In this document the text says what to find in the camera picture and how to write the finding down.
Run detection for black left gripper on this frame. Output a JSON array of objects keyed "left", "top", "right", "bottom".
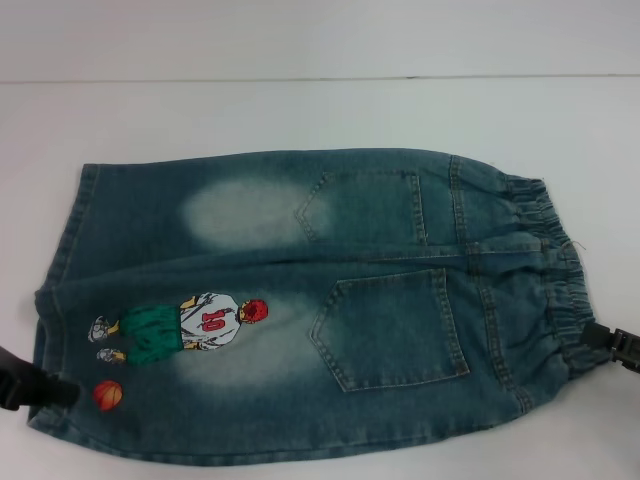
[{"left": 0, "top": 343, "right": 81, "bottom": 415}]

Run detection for blue denim shorts with print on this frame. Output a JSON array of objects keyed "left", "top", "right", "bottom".
[{"left": 27, "top": 144, "right": 609, "bottom": 469}]

